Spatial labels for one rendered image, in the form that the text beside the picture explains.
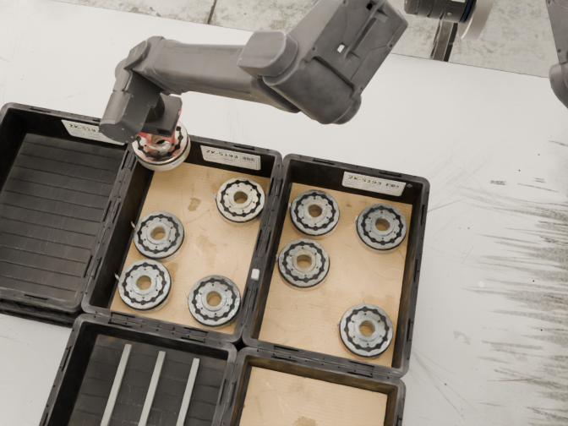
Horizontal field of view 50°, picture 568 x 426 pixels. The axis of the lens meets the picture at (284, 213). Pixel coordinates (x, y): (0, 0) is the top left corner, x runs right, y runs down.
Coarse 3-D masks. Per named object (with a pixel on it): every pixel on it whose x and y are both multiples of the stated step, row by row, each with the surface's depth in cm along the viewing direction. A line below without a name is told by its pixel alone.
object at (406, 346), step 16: (288, 160) 124; (304, 160) 124; (320, 160) 124; (384, 176) 123; (400, 176) 123; (416, 176) 122; (272, 208) 119; (272, 224) 118; (416, 240) 117; (416, 256) 116; (416, 272) 115; (256, 288) 113; (416, 288) 114; (256, 304) 112; (416, 304) 112; (288, 352) 108; (304, 352) 108; (320, 352) 108; (352, 368) 107; (368, 368) 107; (384, 368) 107; (400, 368) 107
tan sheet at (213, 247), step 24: (192, 168) 134; (216, 168) 134; (168, 192) 132; (192, 192) 132; (216, 192) 132; (192, 216) 129; (216, 216) 129; (192, 240) 127; (216, 240) 127; (240, 240) 127; (168, 264) 125; (192, 264) 125; (216, 264) 125; (240, 264) 125; (144, 288) 123; (240, 288) 123; (168, 312) 121
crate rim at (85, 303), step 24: (216, 144) 125; (240, 144) 125; (120, 192) 120; (264, 216) 119; (96, 264) 114; (96, 312) 112; (120, 312) 111; (240, 312) 111; (216, 336) 109; (240, 336) 109
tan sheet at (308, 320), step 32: (288, 224) 129; (352, 224) 129; (352, 256) 126; (384, 256) 126; (288, 288) 123; (320, 288) 123; (352, 288) 123; (384, 288) 123; (288, 320) 121; (320, 320) 121; (384, 352) 118
